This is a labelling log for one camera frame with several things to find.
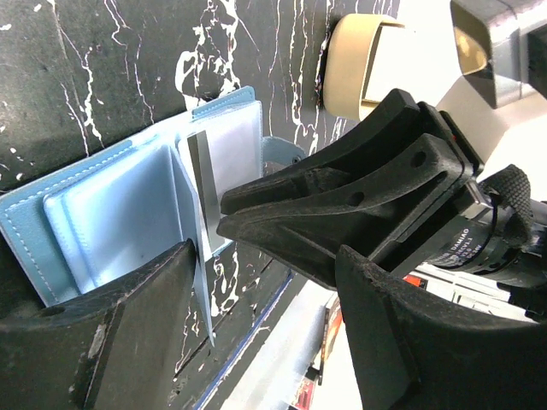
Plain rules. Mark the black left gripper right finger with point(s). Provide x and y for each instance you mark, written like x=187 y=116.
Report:
x=413 y=350

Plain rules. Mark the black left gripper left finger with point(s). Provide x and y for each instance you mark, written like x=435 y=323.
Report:
x=112 y=348

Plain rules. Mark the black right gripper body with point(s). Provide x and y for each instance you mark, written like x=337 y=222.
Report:
x=492 y=229

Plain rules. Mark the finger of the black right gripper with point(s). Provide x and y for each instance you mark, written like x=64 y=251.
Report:
x=375 y=215
x=369 y=145

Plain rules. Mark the blue leather card holder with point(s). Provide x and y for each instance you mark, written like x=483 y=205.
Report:
x=89 y=223

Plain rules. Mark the grey credit card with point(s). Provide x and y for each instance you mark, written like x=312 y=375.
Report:
x=203 y=170

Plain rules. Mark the beige oval tray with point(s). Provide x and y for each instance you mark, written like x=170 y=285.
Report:
x=351 y=51

